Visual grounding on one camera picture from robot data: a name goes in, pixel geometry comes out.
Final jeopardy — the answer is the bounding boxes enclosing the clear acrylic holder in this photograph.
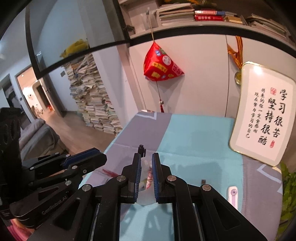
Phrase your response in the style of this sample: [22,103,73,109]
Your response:
[144,8,158,30]

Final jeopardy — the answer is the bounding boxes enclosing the green potted plant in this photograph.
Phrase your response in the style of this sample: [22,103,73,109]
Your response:
[276,162,296,237]

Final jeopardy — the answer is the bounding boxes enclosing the grey door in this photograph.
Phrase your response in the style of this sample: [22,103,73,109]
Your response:
[35,74,67,115]

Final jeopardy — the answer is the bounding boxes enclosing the red hardcover books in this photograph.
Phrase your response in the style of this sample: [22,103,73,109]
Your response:
[194,9,226,22]

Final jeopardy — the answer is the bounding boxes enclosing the teal grey tablecloth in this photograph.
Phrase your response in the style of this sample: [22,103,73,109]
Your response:
[76,111,284,241]

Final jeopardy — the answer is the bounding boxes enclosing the white purple correction tape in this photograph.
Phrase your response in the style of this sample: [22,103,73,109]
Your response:
[227,185,242,212]

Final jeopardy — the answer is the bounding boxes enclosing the framed calligraphy sign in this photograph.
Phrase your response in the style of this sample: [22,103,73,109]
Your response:
[228,61,296,167]

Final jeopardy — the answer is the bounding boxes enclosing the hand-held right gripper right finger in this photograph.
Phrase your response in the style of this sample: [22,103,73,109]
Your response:
[151,152,269,241]

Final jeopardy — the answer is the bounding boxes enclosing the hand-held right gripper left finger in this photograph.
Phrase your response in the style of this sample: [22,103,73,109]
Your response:
[28,152,142,241]

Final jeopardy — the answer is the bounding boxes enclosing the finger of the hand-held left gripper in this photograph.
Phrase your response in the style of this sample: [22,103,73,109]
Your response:
[29,154,108,189]
[22,148,101,172]

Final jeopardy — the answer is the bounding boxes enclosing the tall pile of books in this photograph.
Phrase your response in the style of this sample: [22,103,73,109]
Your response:
[60,53,123,135]

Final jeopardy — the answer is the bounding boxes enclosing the orange pen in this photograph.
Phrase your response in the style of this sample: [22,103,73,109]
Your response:
[146,162,153,190]

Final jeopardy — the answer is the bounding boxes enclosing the yellow plastic bag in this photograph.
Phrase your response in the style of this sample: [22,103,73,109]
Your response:
[60,39,89,58]

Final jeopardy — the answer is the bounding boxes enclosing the stack of flat grey books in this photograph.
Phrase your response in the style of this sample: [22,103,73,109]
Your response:
[245,13,288,39]

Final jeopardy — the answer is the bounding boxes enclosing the red pyramid hanging ornament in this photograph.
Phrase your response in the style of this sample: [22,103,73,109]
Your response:
[143,7,185,113]

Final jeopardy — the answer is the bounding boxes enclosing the grey bookshelf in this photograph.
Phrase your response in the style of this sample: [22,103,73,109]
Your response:
[118,0,296,58]

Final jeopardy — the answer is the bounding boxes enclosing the clear plastic pencil bag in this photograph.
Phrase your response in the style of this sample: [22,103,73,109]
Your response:
[138,156,156,207]

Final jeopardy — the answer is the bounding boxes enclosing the grey sofa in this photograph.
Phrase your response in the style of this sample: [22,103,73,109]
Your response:
[18,118,70,160]

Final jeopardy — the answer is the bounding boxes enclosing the small stack of dark books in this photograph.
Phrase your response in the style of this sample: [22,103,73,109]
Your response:
[224,11,247,25]

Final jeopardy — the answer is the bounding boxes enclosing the stack of flat magazines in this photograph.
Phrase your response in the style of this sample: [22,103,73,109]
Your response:
[158,3,196,26]

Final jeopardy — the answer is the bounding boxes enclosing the dark glass cabinet door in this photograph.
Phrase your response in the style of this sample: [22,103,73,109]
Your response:
[24,0,132,80]

